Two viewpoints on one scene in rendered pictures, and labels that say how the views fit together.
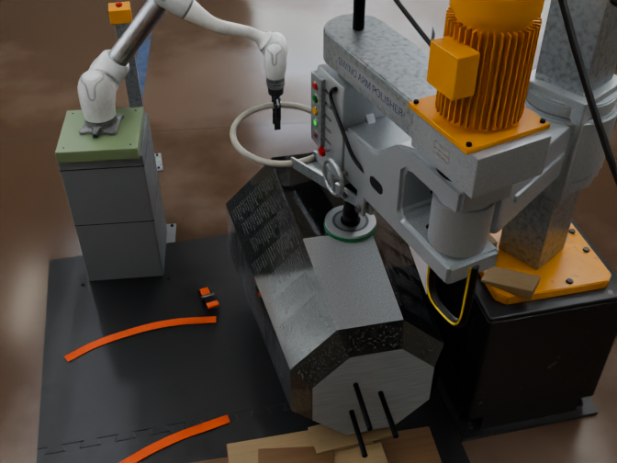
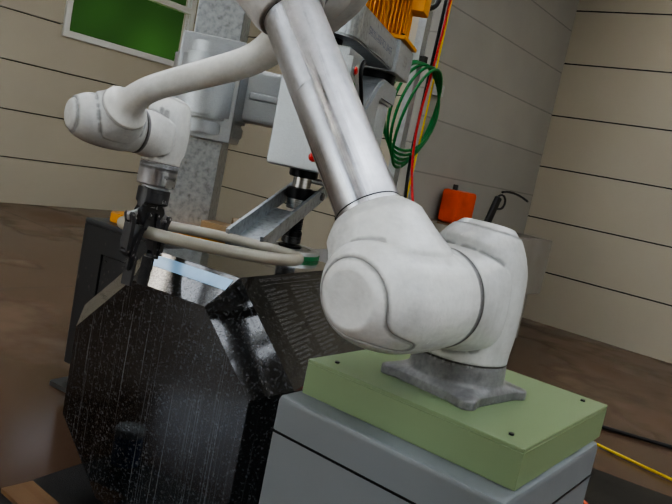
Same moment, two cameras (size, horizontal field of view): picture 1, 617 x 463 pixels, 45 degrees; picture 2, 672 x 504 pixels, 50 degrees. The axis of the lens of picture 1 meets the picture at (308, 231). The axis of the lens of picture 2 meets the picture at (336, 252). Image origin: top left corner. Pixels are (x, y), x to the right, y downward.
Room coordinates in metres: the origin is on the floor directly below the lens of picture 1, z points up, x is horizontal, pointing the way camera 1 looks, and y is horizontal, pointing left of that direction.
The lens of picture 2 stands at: (4.14, 1.59, 1.19)
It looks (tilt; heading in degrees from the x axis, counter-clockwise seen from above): 7 degrees down; 222
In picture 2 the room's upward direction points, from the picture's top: 11 degrees clockwise
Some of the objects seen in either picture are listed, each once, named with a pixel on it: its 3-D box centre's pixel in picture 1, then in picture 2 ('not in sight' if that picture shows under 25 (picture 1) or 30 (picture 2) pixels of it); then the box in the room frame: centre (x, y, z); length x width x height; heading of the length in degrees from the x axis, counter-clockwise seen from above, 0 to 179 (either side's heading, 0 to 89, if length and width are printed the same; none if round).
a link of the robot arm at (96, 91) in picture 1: (96, 94); (471, 287); (3.14, 1.01, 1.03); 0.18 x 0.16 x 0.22; 1
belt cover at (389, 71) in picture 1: (412, 95); (357, 46); (2.08, -0.33, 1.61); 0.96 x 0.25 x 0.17; 27
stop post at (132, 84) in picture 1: (133, 90); not in sight; (4.03, 1.06, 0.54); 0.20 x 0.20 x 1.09; 12
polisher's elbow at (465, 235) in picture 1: (460, 216); (361, 124); (1.81, -0.47, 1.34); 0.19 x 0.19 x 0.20
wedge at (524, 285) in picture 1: (510, 278); not in sight; (2.09, -0.78, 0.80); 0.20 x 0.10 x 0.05; 58
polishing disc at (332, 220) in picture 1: (350, 221); (289, 248); (2.39, -0.17, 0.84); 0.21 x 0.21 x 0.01
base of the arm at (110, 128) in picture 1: (100, 122); (463, 367); (3.11, 1.01, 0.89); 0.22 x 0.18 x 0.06; 178
